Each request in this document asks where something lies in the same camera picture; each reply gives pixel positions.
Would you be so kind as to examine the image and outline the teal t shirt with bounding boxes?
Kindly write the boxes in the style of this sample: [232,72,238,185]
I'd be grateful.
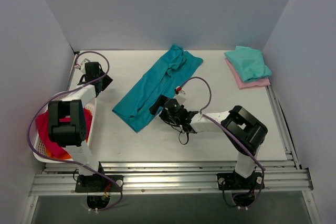
[112,45,203,133]

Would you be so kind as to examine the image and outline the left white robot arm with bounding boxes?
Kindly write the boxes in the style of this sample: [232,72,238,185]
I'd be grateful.
[48,62,112,192]

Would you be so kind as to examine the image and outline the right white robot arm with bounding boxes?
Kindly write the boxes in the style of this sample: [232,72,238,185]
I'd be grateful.
[149,95,268,189]

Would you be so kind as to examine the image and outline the crimson red t shirt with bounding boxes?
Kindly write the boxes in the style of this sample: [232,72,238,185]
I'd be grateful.
[35,109,93,156]

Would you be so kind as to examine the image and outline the orange t shirt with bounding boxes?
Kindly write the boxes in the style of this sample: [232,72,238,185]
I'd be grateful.
[46,149,71,160]

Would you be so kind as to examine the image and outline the folded mint green t shirt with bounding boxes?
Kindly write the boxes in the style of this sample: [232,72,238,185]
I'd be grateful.
[224,46,272,82]

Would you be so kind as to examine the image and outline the white plastic laundry basket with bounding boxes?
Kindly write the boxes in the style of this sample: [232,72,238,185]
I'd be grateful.
[34,99,96,161]

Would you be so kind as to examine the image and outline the folded pink t shirt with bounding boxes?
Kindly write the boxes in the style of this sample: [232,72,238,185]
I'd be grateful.
[225,59,270,89]

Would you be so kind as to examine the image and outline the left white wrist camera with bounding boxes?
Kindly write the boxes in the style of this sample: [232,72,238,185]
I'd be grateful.
[74,58,90,74]

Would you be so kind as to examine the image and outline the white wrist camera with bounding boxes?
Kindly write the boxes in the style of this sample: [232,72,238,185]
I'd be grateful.
[74,58,90,74]
[174,86,186,105]

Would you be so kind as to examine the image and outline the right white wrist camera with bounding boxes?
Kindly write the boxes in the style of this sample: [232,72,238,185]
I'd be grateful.
[174,86,186,105]

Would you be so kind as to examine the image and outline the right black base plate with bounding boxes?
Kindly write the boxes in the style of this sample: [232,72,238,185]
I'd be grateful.
[216,172,265,190]

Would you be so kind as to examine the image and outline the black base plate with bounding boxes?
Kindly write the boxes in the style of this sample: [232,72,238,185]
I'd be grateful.
[216,172,265,190]
[75,174,124,193]

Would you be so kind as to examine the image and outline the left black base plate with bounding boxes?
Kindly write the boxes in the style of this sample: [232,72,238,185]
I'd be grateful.
[75,174,124,193]

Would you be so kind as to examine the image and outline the aluminium rail frame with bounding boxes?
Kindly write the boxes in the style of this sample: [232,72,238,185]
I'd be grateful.
[28,50,314,197]

